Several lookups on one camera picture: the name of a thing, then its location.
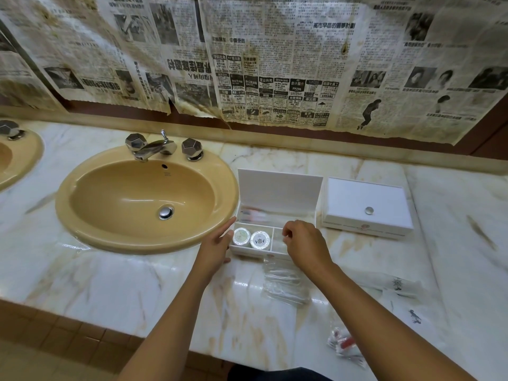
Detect person's left forearm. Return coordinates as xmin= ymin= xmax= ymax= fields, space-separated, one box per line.
xmin=117 ymin=265 xmax=215 ymax=381

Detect small clear packets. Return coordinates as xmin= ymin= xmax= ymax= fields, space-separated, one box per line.
xmin=261 ymin=256 xmax=313 ymax=308

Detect small round white jar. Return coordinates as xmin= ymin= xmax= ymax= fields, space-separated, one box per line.
xmin=250 ymin=230 xmax=271 ymax=250

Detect person's dark clothing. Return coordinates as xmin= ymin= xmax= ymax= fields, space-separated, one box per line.
xmin=228 ymin=365 xmax=334 ymax=381

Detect red item packet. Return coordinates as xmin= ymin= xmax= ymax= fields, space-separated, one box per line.
xmin=326 ymin=327 xmax=368 ymax=369

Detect person's left hand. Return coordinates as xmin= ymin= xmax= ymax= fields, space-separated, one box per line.
xmin=193 ymin=217 xmax=237 ymax=282

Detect beige oval sink basin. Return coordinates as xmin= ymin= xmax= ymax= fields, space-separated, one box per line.
xmin=55 ymin=144 xmax=240 ymax=255
xmin=0 ymin=129 xmax=45 ymax=192

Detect person's right hand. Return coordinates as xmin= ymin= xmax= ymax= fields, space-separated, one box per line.
xmin=282 ymin=220 xmax=335 ymax=278

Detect chrome faceted faucet knob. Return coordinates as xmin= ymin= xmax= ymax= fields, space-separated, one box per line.
xmin=181 ymin=138 xmax=204 ymax=162
xmin=125 ymin=133 xmax=148 ymax=153
xmin=0 ymin=119 xmax=26 ymax=141

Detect person's right forearm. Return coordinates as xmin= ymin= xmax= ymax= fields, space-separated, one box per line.
xmin=313 ymin=261 xmax=477 ymax=381

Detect yellowed newspaper sheet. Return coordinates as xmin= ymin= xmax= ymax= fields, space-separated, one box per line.
xmin=335 ymin=0 xmax=508 ymax=147
xmin=0 ymin=29 xmax=64 ymax=112
xmin=197 ymin=0 xmax=360 ymax=130
xmin=0 ymin=0 xmax=221 ymax=120

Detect pile of toothbrush kits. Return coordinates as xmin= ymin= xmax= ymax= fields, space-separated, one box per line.
xmin=240 ymin=206 xmax=316 ymax=226

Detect chrome faucet spout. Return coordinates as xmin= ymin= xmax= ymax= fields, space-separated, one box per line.
xmin=133 ymin=130 xmax=178 ymax=162

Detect white box with round knob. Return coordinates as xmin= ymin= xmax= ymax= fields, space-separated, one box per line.
xmin=320 ymin=177 xmax=414 ymax=239
xmin=229 ymin=168 xmax=324 ymax=261

